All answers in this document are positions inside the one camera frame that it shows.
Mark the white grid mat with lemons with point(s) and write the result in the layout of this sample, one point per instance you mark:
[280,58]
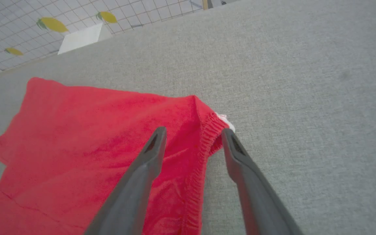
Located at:
[44,23]

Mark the white box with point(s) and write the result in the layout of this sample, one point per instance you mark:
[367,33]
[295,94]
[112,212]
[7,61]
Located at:
[82,38]

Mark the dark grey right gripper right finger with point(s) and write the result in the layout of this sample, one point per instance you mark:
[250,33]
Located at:
[256,192]

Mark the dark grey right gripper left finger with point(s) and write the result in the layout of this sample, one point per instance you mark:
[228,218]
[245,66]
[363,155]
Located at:
[132,192]

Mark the grey fabric sofa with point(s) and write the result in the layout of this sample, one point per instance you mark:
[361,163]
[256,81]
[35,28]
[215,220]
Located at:
[289,98]

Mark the white garment label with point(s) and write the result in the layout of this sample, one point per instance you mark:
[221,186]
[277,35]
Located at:
[225,120]

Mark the red shorts with elastic waistband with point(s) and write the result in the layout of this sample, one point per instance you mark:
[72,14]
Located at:
[77,140]

